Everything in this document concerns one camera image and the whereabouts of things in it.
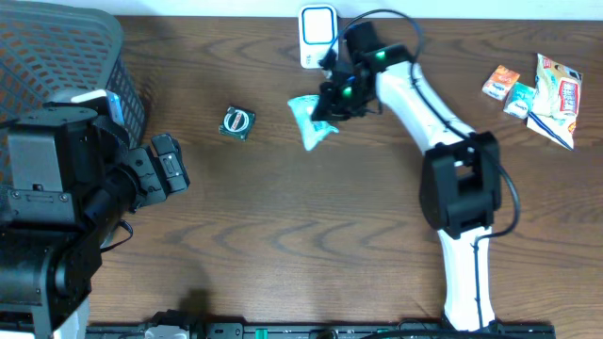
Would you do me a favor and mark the teal snack packet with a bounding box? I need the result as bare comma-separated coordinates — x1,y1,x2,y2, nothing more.
287,95,339,152

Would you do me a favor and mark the orange white tissue pack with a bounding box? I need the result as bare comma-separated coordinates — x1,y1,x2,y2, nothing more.
481,65,520,101

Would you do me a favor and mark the green white tissue pack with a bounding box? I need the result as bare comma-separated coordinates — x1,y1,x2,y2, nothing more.
503,82,536,119

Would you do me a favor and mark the white blue snack bag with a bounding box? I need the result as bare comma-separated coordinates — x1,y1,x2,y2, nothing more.
526,54,583,151

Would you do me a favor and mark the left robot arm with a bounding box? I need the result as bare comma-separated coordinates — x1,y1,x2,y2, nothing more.
1,89,189,338

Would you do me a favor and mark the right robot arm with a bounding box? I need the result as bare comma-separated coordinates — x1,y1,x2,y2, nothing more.
311,22,501,332

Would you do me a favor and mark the white barcode scanner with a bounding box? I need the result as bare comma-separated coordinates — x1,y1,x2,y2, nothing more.
298,4,338,69

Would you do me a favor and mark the grey plastic mesh basket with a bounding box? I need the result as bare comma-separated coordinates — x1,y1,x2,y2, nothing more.
0,0,147,185

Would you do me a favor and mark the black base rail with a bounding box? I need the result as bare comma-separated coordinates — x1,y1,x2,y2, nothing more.
85,310,556,339

